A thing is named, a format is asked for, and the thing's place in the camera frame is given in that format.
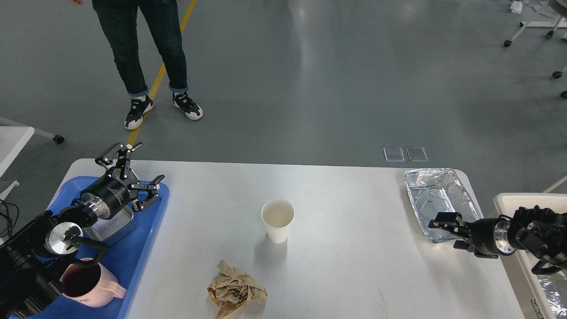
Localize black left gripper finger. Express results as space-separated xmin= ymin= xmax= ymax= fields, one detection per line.
xmin=128 ymin=175 xmax=165 ymax=212
xmin=95 ymin=142 xmax=143 ymax=182

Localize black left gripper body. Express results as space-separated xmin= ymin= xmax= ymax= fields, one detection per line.
xmin=80 ymin=175 xmax=136 ymax=220

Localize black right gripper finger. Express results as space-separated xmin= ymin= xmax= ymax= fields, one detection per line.
xmin=428 ymin=212 xmax=472 ymax=237
xmin=454 ymin=240 xmax=478 ymax=256

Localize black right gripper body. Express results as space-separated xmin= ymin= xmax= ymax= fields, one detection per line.
xmin=470 ymin=218 xmax=516 ymax=259

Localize stainless steel rectangular tray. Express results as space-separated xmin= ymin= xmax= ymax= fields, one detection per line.
xmin=83 ymin=206 xmax=136 ymax=246

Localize aluminium foil tray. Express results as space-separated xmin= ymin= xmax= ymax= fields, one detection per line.
xmin=403 ymin=168 xmax=484 ymax=244

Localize pink ribbed mug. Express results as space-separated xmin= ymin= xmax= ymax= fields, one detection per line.
xmin=60 ymin=262 xmax=127 ymax=307

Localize brown paper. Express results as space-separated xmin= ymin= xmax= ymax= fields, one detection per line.
xmin=207 ymin=259 xmax=268 ymax=319

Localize white paper cup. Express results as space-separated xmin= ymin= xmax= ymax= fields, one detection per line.
xmin=260 ymin=198 xmax=295 ymax=244

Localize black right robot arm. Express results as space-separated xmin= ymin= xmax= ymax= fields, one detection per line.
xmin=428 ymin=205 xmax=567 ymax=275

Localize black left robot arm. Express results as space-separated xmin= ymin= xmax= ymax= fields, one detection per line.
xmin=1 ymin=143 xmax=164 ymax=319

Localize beige plastic bin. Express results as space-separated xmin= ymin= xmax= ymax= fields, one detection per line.
xmin=494 ymin=193 xmax=567 ymax=319

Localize blue plastic tray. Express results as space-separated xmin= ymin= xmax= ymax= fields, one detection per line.
xmin=30 ymin=183 xmax=169 ymax=319

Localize clear floor plate right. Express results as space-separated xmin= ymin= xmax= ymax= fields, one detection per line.
xmin=405 ymin=147 xmax=428 ymax=162

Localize clear floor plate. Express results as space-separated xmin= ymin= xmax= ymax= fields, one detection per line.
xmin=405 ymin=147 xmax=428 ymax=162
xmin=383 ymin=147 xmax=405 ymax=162

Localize clear floor plate left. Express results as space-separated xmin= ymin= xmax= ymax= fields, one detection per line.
xmin=383 ymin=147 xmax=405 ymax=162

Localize person in dark clothes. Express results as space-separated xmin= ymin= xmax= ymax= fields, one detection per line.
xmin=66 ymin=0 xmax=204 ymax=130

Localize white rolling chair base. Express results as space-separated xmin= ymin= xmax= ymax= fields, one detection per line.
xmin=502 ymin=0 xmax=566 ymax=101

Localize black cables at left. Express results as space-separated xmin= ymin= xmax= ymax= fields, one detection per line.
xmin=0 ymin=199 xmax=20 ymax=257

